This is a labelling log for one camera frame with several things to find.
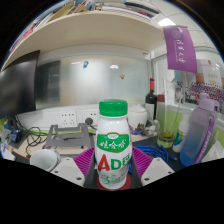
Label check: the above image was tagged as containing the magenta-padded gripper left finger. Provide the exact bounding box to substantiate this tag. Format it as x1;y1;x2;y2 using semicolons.
50;146;98;189

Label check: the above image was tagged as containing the beige shelf with books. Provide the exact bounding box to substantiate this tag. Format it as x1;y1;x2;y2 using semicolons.
0;0;165;72

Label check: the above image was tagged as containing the black computer monitor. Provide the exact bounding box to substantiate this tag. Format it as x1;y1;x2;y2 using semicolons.
0;49;41;120

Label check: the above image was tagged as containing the white green-capped drink bottle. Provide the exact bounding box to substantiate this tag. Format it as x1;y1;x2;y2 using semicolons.
94;98;133;190

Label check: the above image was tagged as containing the purple hanging flag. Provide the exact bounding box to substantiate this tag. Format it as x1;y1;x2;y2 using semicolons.
162;25;198;74

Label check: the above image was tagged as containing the flat round red coaster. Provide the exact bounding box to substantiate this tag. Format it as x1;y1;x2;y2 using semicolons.
96;173;133;192

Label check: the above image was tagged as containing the white ceramic pot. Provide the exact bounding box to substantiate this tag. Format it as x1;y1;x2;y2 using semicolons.
127;103;148;130

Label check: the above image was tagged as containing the coiled blue cable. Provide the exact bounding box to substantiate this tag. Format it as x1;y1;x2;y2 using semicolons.
128;144;175;175

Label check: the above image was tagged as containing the purple translucent water bottle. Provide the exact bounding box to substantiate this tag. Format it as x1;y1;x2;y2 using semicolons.
179;92;220;168

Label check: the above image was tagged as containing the green drinking glass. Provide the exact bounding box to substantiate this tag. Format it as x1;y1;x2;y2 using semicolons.
156;78;184;149

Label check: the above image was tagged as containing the group photo poster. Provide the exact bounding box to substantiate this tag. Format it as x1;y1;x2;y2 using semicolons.
174;59;224;114

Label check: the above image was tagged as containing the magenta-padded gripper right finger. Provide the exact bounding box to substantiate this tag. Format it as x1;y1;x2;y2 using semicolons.
129;146;175;190

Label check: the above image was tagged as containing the ceiling light panel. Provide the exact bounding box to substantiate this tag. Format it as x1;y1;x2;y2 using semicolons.
157;17;177;28

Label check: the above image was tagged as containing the grey metal laptop stand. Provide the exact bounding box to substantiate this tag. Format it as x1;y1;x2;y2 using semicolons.
43;122;96;150

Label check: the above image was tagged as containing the black cable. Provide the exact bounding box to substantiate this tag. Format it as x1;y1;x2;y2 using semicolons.
14;121;51;158

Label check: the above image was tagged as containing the dark wine bottle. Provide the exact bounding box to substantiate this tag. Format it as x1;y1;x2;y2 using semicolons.
144;77;158;122

